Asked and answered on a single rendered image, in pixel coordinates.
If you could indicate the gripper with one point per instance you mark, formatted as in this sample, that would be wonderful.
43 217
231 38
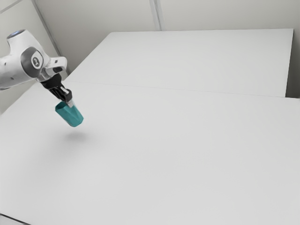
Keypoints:
52 83

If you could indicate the teal faceted mug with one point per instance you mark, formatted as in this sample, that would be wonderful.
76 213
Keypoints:
70 114

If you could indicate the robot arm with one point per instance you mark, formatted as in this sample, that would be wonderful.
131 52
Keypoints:
14 68

